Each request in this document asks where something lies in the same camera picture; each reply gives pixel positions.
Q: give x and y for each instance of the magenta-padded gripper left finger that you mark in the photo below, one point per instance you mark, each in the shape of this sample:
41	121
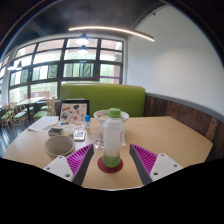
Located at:
63	166

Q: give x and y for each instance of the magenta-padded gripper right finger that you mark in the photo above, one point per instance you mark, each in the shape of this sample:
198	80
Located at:
163	166

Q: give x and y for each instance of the white drink bottle green cap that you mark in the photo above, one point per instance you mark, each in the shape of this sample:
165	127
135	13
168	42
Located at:
112	140

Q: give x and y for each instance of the white printed mug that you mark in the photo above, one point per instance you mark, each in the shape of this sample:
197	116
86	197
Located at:
59	146

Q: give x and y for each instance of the flat round red coaster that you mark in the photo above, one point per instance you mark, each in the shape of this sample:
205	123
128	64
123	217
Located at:
110	170

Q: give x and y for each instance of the white paper sheets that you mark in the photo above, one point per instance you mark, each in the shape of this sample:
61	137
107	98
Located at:
41	124

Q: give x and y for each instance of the small blue-capped bottle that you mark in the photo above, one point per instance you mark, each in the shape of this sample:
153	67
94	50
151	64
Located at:
87	122

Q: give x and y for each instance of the sticker-covered black laptop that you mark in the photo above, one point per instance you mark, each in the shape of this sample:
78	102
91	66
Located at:
73	111

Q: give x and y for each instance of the white ceramic bowl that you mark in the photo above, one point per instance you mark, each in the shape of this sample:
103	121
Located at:
100	116

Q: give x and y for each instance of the wooden chairs with green seats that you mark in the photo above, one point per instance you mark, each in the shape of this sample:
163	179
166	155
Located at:
18	116

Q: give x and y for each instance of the wooden dining table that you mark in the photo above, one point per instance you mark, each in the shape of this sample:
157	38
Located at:
30	100

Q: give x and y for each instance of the green booth sofa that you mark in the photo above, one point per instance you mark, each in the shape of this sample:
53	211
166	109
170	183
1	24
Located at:
100	96

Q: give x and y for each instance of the dark pendant ceiling lamps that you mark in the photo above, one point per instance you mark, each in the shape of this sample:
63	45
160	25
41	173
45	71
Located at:
82	40

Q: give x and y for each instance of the long curved light strip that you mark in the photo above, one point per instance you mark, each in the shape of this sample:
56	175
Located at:
113	29

